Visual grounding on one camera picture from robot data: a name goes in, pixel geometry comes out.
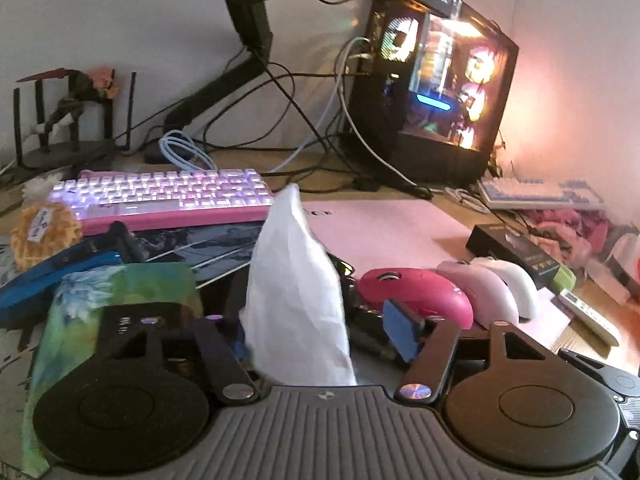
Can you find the green floral tissue box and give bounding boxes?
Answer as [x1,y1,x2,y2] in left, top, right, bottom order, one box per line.
[21,262,203,478]

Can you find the white remote stick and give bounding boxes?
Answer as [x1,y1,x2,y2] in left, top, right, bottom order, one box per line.
[558,289,620,347]

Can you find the black figurine with stand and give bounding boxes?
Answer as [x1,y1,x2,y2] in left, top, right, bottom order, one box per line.
[12,67,118,174]

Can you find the glowing glass PC case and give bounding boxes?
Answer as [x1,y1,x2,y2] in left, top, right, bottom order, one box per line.
[341,0,518,188]

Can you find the pink desk mat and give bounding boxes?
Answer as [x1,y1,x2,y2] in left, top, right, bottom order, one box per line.
[303,200,471,276]

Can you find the white blue keyboard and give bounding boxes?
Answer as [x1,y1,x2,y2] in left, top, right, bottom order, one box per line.
[477,178,605,211]

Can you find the white paper tissue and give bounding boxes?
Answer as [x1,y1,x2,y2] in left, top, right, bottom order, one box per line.
[240,184,357,387]

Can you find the pink computer mouse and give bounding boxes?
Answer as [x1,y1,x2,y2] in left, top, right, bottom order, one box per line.
[436,261,520,328]

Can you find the magenta computer mouse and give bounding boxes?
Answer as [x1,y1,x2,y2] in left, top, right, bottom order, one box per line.
[356,268,474,330]

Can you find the black small box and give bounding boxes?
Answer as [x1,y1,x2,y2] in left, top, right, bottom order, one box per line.
[465,223,560,289]

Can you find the blue electric shaver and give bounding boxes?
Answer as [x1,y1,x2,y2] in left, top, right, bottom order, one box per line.
[1,221,144,330]

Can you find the white computer mouse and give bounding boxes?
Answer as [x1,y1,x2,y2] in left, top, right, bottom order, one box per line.
[471,257,537,321]

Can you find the pink mechanical keyboard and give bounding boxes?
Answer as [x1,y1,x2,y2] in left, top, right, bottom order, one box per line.
[49,169,273,235]

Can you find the packaged waffle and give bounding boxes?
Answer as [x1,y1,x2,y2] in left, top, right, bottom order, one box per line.
[11,202,82,272]

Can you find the light blue coiled cable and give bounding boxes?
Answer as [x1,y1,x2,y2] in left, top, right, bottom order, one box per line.
[157,129,219,172]

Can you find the dark printed mouse pad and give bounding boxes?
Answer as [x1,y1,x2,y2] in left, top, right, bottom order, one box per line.
[131,221,266,283]

